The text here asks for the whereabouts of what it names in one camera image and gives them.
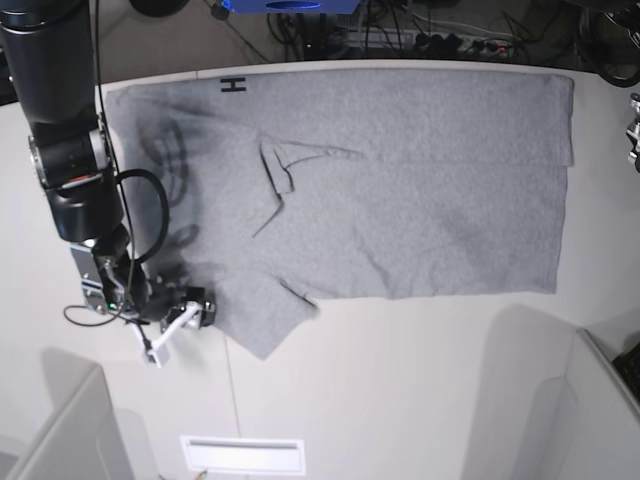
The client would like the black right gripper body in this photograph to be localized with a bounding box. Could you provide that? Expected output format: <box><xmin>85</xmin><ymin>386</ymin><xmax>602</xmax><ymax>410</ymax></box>
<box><xmin>138</xmin><ymin>282</ymin><xmax>216</xmax><ymax>329</ymax></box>

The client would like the grey T-shirt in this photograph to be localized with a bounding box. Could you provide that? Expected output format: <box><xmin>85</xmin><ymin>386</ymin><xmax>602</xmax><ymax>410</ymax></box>
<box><xmin>105</xmin><ymin>69</ymin><xmax>573</xmax><ymax>359</ymax></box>

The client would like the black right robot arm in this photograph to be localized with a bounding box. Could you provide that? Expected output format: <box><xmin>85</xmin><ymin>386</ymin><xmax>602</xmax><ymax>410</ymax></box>
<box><xmin>1</xmin><ymin>1</ymin><xmax>215</xmax><ymax>328</ymax></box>

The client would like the blue box under table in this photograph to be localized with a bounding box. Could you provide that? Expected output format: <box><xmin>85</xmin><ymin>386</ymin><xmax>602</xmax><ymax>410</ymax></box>
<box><xmin>221</xmin><ymin>0</ymin><xmax>360</xmax><ymax>14</ymax></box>

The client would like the white side desk right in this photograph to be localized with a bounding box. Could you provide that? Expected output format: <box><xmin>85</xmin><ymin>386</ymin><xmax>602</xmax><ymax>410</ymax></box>
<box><xmin>575</xmin><ymin>329</ymin><xmax>639</xmax><ymax>433</ymax></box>

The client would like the black keyboard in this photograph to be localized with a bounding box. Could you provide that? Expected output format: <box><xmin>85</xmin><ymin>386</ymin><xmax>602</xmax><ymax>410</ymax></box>
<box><xmin>612</xmin><ymin>344</ymin><xmax>640</xmax><ymax>414</ymax></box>

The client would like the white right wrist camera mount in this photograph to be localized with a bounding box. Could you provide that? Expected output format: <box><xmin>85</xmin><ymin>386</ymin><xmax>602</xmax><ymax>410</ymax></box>
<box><xmin>128</xmin><ymin>301</ymin><xmax>210</xmax><ymax>368</ymax></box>

